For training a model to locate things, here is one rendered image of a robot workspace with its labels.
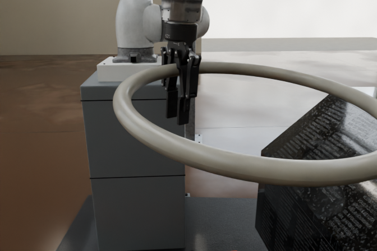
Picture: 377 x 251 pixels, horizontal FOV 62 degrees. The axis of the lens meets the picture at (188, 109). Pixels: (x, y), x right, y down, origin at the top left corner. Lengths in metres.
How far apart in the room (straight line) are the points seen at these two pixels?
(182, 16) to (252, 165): 0.41
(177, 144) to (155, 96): 0.86
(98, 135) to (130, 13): 0.50
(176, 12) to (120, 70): 0.63
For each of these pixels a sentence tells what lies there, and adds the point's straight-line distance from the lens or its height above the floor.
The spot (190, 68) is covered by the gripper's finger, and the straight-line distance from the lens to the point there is 0.68.
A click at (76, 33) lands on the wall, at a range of 7.52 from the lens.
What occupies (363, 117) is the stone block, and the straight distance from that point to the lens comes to 0.98.
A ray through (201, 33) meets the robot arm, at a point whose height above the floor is 0.97.
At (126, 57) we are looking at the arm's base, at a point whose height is 0.88.
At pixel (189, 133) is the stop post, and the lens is 2.59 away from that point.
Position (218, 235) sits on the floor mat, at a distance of 1.67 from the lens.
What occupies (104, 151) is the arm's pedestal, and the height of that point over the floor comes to 0.52.
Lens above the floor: 1.09
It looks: 19 degrees down
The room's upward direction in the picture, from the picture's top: straight up
